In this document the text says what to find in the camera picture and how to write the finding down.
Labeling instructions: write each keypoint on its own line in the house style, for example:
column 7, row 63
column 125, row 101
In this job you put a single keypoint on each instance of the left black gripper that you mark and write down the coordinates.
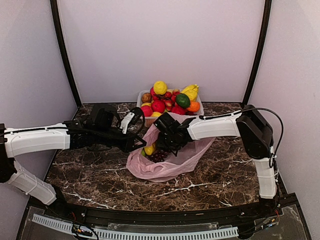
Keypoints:
column 128, row 146

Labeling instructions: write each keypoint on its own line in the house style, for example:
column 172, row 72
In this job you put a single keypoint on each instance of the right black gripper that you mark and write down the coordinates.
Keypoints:
column 161, row 143

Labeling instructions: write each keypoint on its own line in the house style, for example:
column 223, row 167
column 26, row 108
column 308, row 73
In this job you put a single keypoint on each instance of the dark purple grape bunch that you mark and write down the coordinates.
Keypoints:
column 158, row 156

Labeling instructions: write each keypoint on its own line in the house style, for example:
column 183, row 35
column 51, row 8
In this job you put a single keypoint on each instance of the pink plastic bag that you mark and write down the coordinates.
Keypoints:
column 176, row 163

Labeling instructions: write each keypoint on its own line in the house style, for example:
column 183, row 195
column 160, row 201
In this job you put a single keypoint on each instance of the yellow fruit from bag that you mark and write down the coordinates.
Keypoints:
column 190, row 93

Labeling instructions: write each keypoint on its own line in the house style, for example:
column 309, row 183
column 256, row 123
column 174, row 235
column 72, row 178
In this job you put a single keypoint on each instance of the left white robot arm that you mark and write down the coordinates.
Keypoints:
column 68, row 135

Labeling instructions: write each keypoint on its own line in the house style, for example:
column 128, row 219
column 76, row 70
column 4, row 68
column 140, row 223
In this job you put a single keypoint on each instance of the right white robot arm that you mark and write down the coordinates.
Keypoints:
column 248, row 124

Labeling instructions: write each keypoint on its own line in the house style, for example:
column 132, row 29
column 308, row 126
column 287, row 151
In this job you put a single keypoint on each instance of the red fruit front right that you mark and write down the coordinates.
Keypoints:
column 178, row 110

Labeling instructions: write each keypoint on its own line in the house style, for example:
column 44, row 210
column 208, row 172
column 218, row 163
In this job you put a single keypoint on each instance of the pink fruit front left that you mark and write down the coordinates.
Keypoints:
column 147, row 110

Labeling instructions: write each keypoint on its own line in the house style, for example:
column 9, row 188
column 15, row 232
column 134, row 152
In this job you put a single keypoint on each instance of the pink fruit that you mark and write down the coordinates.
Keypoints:
column 147, row 110
column 152, row 92

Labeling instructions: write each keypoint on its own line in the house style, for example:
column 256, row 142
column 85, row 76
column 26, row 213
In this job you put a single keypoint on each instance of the orange fruit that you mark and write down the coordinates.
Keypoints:
column 193, row 107

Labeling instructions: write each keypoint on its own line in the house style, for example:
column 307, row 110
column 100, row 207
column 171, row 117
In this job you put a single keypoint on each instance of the yellow fruit left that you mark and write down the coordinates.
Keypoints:
column 146, row 104

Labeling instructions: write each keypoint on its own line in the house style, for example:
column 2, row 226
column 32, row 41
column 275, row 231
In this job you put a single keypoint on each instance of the pink fruit back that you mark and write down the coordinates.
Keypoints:
column 152, row 92

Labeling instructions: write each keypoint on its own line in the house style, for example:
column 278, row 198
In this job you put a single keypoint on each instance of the white plastic basket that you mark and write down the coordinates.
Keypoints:
column 149, row 120

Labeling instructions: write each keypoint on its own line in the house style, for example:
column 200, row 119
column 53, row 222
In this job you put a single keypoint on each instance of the small yellow lemon front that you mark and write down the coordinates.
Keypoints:
column 156, row 114

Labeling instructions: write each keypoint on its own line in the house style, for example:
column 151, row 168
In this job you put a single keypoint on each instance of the red apple centre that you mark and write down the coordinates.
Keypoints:
column 158, row 106

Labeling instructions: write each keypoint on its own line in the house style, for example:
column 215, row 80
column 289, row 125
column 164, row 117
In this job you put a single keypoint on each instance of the green lime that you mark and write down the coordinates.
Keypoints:
column 182, row 100

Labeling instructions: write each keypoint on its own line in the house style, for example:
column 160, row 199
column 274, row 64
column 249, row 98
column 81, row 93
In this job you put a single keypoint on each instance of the large yellow lemon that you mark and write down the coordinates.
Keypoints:
column 160, row 87

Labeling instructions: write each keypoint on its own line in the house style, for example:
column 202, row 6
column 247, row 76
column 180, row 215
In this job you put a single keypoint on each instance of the yellow banana bunch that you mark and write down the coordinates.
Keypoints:
column 194, row 87

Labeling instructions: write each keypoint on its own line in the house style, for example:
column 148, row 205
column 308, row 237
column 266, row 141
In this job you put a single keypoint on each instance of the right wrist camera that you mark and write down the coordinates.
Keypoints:
column 166, row 124

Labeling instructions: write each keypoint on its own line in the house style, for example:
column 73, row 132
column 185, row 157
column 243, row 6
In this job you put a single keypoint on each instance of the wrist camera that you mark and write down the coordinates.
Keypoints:
column 166, row 124
column 131, row 118

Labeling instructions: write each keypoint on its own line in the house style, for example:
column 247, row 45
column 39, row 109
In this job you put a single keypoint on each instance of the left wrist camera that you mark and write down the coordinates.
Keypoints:
column 131, row 118

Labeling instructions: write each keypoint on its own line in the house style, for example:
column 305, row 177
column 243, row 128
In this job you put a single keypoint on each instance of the black front rail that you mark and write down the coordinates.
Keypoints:
column 243, row 216

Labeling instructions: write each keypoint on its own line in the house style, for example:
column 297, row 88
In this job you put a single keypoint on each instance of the white cable duct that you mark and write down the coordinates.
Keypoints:
column 117, row 231

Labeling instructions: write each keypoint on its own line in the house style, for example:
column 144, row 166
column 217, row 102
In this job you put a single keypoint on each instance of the right black frame post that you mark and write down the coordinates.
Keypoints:
column 259, row 52

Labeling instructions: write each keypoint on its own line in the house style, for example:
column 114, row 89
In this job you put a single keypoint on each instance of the black frame post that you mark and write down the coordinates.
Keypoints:
column 63, row 52
column 259, row 52

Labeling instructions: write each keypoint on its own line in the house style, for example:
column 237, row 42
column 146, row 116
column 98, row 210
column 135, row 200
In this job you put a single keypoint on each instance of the left black frame post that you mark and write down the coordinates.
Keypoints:
column 63, row 52

